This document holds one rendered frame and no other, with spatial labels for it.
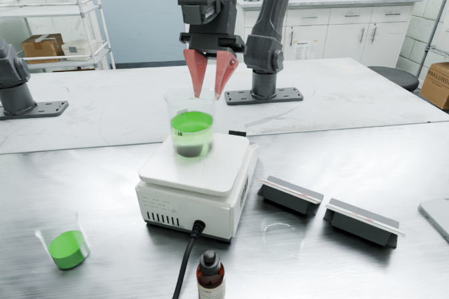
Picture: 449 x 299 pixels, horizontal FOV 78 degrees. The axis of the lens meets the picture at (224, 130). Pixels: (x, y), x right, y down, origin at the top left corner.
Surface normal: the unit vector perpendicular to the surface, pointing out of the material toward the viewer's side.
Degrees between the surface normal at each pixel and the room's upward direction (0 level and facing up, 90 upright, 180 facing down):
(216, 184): 0
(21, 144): 0
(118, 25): 90
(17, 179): 0
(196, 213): 90
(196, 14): 95
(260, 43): 62
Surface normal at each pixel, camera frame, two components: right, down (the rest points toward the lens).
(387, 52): 0.11, 0.51
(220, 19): -0.27, -0.01
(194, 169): -0.01, -0.85
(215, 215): -0.28, 0.50
